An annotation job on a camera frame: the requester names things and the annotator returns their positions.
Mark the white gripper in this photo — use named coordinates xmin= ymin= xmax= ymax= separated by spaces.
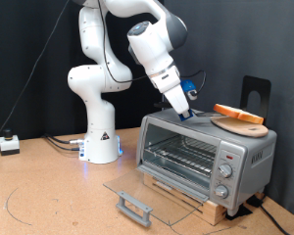
xmin=149 ymin=65 xmax=193 ymax=119

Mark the white bread slice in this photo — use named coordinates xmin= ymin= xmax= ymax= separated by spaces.
xmin=213 ymin=103 xmax=265 ymax=125

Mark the silver oven knob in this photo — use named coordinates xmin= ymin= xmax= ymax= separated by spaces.
xmin=213 ymin=184 xmax=230 ymax=200
xmin=218 ymin=163 xmax=234 ymax=179

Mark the silver toaster oven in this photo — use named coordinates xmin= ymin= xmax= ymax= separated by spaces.
xmin=135 ymin=107 xmax=278 ymax=217

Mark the round wooden cutting board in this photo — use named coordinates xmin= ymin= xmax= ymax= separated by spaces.
xmin=210 ymin=116 xmax=270 ymax=138

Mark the black metal bookend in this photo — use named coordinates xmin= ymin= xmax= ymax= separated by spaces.
xmin=239 ymin=75 xmax=272 ymax=126

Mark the wooden slatted base block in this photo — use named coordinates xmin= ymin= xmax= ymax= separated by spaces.
xmin=142 ymin=172 xmax=228 ymax=227

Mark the black foam pad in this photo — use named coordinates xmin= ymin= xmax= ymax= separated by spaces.
xmin=246 ymin=195 xmax=265 ymax=209
xmin=224 ymin=204 xmax=254 ymax=221

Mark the emergency stop button box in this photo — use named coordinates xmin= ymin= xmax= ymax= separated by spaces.
xmin=0 ymin=128 xmax=21 ymax=157

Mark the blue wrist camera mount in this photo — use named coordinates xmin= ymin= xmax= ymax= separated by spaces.
xmin=180 ymin=78 xmax=199 ymax=101

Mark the wire oven rack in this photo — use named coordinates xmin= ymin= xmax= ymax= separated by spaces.
xmin=145 ymin=134 xmax=219 ymax=177

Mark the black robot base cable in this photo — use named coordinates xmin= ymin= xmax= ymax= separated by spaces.
xmin=44 ymin=136 xmax=82 ymax=152
xmin=43 ymin=132 xmax=85 ymax=145

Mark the black oven power cable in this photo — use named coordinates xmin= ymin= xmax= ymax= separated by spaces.
xmin=259 ymin=204 xmax=292 ymax=235

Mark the long hanging black cable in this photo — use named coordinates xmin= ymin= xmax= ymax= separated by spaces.
xmin=0 ymin=0 xmax=72 ymax=153

